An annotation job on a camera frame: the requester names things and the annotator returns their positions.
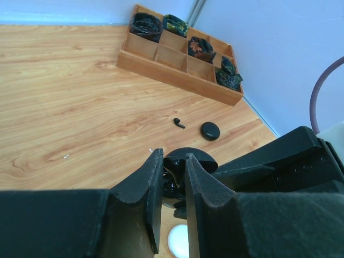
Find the wooden compartment tray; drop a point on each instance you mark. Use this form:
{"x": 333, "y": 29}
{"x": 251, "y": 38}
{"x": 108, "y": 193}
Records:
{"x": 168, "y": 61}

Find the blue green rolled item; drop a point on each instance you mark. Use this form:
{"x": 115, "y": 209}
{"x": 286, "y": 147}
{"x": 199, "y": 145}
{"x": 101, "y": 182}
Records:
{"x": 227, "y": 75}

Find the black earbud near white case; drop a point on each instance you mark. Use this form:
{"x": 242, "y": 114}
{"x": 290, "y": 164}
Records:
{"x": 177, "y": 122}

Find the green black rolled item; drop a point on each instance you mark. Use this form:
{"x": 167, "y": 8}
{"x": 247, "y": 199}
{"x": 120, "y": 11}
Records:
{"x": 175, "y": 25}

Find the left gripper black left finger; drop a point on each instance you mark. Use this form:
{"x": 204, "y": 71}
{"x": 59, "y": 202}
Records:
{"x": 123, "y": 221}

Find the dark red rolled item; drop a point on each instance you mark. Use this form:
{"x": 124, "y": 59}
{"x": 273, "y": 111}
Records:
{"x": 201, "y": 49}

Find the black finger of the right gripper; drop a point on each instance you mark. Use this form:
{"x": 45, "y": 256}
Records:
{"x": 296, "y": 162}

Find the black round charging case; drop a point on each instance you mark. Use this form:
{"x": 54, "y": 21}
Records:
{"x": 173, "y": 177}
{"x": 210, "y": 131}

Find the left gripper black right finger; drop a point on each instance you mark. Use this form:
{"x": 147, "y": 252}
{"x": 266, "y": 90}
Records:
{"x": 223, "y": 223}

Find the black rolled item far left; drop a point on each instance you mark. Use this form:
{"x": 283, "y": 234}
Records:
{"x": 146, "y": 26}

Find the white round charging case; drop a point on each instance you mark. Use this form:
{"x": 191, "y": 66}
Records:
{"x": 178, "y": 241}

